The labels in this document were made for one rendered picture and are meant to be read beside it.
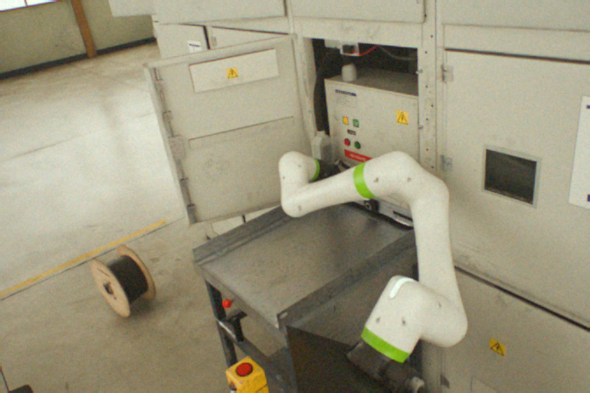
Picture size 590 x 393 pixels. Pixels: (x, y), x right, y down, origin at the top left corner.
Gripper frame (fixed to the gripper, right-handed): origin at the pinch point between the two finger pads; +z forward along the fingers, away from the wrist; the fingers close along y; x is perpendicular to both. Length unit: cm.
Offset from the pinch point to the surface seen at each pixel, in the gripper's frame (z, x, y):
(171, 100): -59, -54, -10
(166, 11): -55, -87, -46
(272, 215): -15.7, -25.7, 25.6
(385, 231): 8.4, 15.4, 16.2
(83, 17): 216, -1086, -101
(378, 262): -9.3, 29.7, 24.2
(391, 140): -2.4, 12.9, -18.6
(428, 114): -14.2, 34.1, -29.9
